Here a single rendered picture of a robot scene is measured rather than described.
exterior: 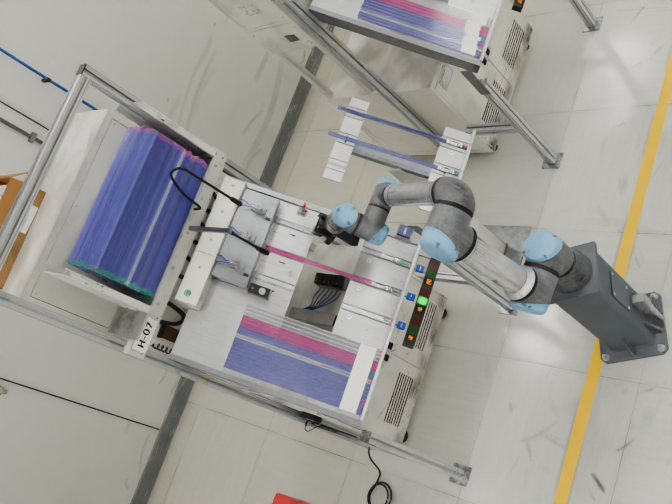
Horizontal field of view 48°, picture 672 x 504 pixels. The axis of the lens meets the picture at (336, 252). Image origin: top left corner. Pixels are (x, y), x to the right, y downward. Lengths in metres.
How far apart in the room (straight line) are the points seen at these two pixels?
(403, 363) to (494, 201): 0.91
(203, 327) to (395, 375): 0.92
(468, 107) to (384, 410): 1.40
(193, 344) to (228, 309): 0.17
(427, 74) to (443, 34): 0.32
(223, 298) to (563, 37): 2.19
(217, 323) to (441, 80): 1.46
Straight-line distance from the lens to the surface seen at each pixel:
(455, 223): 2.13
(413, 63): 3.50
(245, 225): 2.74
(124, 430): 4.43
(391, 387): 3.24
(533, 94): 3.89
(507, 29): 3.86
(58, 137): 2.50
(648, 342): 3.02
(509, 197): 3.62
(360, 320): 2.71
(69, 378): 4.21
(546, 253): 2.42
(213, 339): 2.73
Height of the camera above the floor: 2.73
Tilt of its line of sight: 41 degrees down
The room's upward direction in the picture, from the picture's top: 57 degrees counter-clockwise
